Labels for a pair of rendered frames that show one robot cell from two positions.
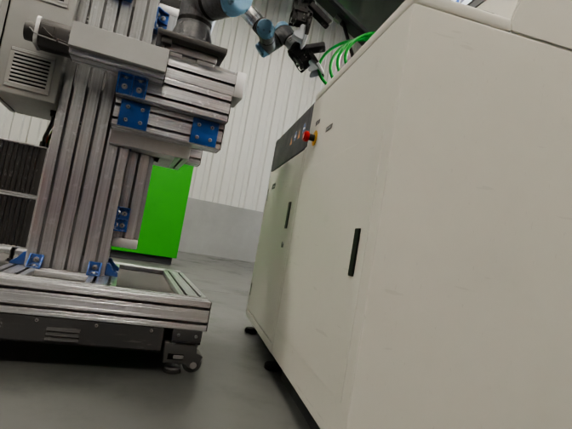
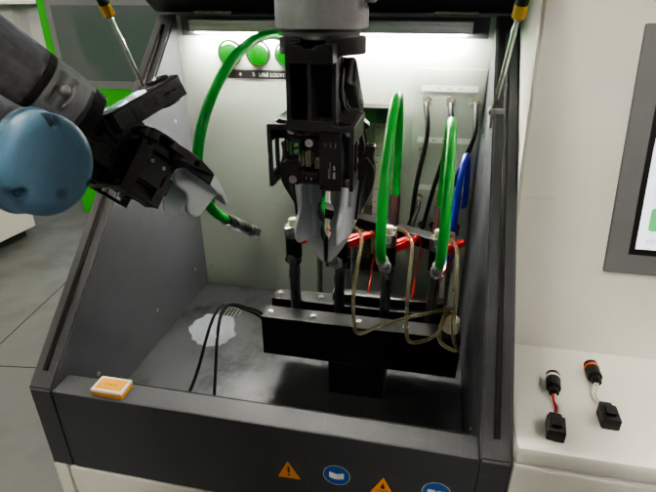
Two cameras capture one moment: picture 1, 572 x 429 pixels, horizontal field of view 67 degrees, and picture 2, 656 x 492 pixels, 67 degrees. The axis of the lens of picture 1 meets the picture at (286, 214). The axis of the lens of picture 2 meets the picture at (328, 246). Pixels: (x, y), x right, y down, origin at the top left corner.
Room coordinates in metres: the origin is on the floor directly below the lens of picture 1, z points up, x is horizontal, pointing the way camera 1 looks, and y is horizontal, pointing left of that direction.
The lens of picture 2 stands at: (1.54, 0.47, 1.47)
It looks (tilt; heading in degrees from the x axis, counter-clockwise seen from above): 26 degrees down; 293
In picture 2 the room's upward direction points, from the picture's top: straight up
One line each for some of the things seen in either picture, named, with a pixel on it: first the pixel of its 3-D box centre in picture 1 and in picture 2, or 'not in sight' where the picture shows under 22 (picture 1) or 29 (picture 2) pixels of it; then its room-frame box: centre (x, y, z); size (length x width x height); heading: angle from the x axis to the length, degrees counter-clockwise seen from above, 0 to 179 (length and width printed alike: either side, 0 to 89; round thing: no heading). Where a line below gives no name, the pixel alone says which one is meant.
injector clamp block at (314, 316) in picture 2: not in sight; (360, 345); (1.78, -0.24, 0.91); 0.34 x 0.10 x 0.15; 12
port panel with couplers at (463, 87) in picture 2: not in sight; (443, 151); (1.72, -0.52, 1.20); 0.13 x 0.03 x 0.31; 12
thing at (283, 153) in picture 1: (293, 145); (257, 451); (1.85, 0.02, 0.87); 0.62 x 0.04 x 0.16; 12
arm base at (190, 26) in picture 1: (191, 37); not in sight; (1.45, 0.42, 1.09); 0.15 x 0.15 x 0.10
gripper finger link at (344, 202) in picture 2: (300, 35); (339, 226); (1.70, 0.07, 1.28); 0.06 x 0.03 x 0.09; 102
